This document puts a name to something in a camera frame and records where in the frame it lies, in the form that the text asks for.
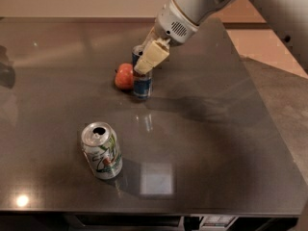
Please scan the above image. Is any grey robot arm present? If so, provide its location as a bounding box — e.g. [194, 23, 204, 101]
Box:
[135, 0, 308, 74]

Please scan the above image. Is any white green soda can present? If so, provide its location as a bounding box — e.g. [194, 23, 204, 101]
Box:
[81, 121, 122, 180]

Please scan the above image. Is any red apple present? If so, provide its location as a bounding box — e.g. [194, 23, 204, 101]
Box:
[115, 63, 133, 90]

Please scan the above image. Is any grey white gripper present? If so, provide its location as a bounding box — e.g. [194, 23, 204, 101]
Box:
[134, 0, 199, 75]

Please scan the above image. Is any blue silver redbull can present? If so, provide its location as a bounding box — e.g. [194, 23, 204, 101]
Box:
[132, 45, 152, 100]

